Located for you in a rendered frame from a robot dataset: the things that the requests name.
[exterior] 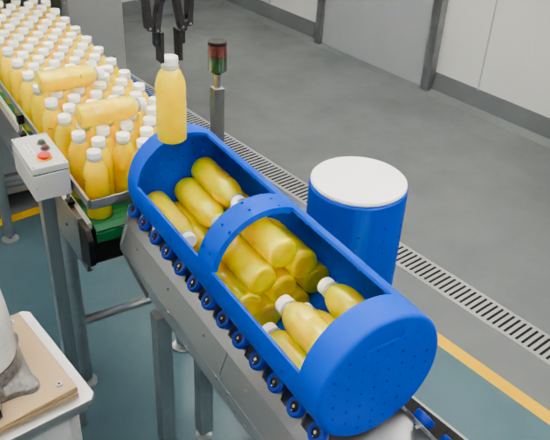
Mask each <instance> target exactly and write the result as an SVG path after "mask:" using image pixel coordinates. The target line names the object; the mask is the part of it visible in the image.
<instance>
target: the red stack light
mask: <svg viewBox="0 0 550 440"><path fill-rule="evenodd" d="M208 56H209V57H210V58H217V59H219V58H226V57H227V45H225V46H221V47H215V46H211V45H209V44H208Z"/></svg>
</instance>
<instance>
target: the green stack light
mask: <svg viewBox="0 0 550 440"><path fill-rule="evenodd" d="M208 71H209V72H212V73H224V72H226V71H227V57H226V58H219V59H217V58H210V57H209V56H208Z"/></svg>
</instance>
